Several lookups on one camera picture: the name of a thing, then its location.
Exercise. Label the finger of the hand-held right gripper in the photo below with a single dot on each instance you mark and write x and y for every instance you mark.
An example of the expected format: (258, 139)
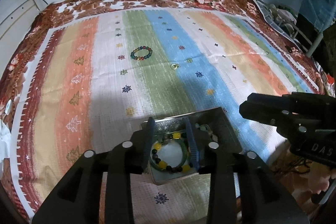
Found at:
(270, 100)
(262, 113)

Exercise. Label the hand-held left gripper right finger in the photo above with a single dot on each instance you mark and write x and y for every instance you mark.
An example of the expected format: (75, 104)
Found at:
(193, 145)

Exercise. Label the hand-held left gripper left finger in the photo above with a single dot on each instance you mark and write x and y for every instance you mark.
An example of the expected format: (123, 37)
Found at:
(149, 140)

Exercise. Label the green jade bangle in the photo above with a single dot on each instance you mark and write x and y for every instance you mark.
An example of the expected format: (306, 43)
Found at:
(158, 166)

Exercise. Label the rectangular metal tin box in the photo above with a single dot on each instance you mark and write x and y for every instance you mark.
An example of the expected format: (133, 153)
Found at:
(228, 132)

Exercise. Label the small dark object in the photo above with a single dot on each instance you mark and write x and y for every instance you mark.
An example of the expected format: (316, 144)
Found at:
(290, 49)

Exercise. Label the pile of clothes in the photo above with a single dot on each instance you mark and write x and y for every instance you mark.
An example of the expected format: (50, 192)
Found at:
(283, 16)

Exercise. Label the striped colourful blanket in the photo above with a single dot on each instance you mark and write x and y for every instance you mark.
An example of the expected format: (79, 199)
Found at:
(170, 37)

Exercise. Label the small white oval object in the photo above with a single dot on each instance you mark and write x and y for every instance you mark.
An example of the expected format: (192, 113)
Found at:
(9, 106)

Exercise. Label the white headboard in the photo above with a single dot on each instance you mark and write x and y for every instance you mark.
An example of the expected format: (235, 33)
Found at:
(15, 19)

